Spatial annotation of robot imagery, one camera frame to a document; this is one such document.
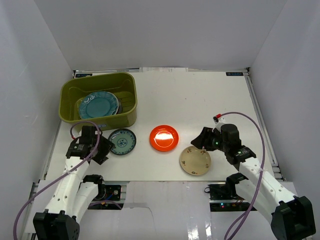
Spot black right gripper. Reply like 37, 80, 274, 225
190, 127, 229, 153

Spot green blue patterned small plate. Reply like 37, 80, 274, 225
108, 128, 137, 156

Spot cream floral plate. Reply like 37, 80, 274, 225
179, 146, 212, 176

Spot orange glossy plate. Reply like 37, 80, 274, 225
149, 125, 180, 152

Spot teal scalloped plate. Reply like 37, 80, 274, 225
78, 91, 120, 120

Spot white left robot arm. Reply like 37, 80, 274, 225
32, 122, 115, 240

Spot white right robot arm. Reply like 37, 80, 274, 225
190, 123, 316, 240

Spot olive green plastic bin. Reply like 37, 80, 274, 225
59, 72, 138, 131

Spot white paper sheets at back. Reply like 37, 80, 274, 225
139, 67, 189, 73

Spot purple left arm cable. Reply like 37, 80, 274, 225
12, 121, 123, 240

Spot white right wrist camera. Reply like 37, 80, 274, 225
213, 113, 227, 132

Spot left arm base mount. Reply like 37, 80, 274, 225
88, 184, 124, 210

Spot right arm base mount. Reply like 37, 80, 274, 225
204, 183, 250, 213

